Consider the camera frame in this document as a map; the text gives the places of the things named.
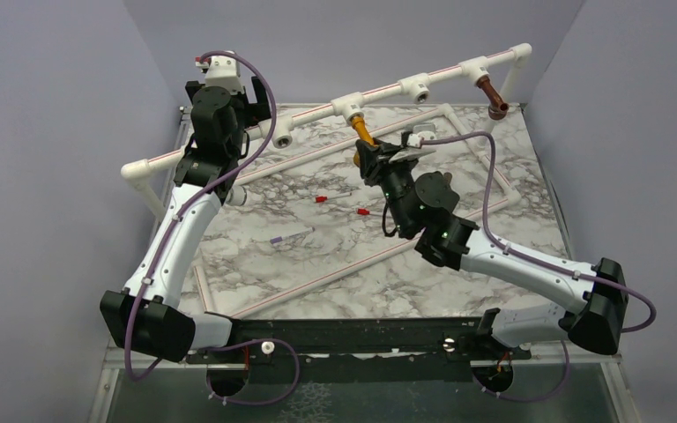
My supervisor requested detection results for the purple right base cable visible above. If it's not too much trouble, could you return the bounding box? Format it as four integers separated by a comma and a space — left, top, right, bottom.
471, 341, 569, 404

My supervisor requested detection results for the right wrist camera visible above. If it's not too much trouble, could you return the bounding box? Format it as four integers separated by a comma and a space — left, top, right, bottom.
389, 123, 436, 163

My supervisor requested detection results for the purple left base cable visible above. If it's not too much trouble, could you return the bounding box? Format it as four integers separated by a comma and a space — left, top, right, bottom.
205, 339, 303, 409

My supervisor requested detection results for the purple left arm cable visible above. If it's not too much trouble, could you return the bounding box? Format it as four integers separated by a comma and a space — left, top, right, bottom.
123, 50, 279, 382

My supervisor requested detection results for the orange water faucet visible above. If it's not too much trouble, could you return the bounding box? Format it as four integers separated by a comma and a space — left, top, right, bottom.
350, 115, 375, 167

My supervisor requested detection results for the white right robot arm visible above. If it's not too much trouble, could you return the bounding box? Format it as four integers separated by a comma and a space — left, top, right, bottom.
355, 139, 629, 359

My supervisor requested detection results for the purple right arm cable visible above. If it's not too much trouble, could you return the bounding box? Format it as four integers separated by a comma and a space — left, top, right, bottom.
420, 130, 658, 334

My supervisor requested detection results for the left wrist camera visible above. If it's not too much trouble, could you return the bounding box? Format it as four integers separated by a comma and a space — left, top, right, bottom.
195, 56, 245, 94

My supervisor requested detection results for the purple capped white stick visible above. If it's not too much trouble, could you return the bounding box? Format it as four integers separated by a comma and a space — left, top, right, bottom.
270, 227, 315, 244

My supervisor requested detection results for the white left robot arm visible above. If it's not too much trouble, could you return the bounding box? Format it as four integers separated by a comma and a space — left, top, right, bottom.
100, 77, 275, 362

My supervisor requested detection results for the brown water faucet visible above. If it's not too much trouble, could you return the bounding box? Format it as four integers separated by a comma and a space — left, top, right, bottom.
475, 75, 510, 121

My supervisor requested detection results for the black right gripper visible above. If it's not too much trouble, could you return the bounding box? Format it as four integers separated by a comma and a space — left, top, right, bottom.
356, 138, 419, 237

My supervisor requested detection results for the white PVC pipe frame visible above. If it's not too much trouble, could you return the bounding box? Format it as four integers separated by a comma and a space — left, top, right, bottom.
121, 43, 532, 317

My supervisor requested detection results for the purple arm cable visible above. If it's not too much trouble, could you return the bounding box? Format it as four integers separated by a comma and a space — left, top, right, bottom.
123, 50, 279, 382
420, 130, 658, 334

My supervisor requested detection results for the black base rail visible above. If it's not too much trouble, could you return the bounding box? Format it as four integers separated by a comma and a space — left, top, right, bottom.
184, 317, 531, 384

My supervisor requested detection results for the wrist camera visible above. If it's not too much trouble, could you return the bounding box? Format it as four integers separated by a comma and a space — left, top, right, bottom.
195, 56, 245, 94
389, 123, 436, 163

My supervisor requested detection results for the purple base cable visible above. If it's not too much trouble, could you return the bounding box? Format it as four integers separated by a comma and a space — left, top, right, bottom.
471, 341, 569, 404
205, 339, 303, 409

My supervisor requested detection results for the red capped white stick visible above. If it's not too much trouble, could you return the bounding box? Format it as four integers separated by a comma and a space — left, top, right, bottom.
315, 192, 352, 204

